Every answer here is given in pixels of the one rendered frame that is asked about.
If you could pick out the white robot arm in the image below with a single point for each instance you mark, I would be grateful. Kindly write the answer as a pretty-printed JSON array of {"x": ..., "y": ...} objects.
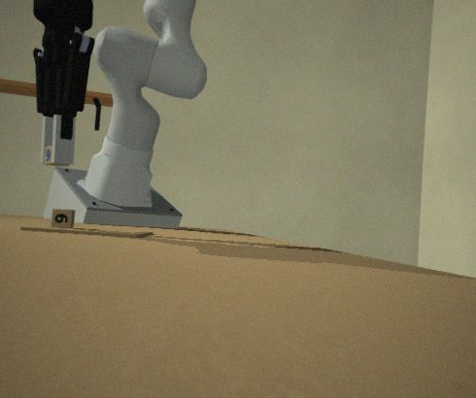
[{"x": 120, "y": 173}]

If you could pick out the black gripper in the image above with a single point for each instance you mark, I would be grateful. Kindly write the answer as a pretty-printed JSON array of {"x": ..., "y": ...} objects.
[{"x": 67, "y": 18}]

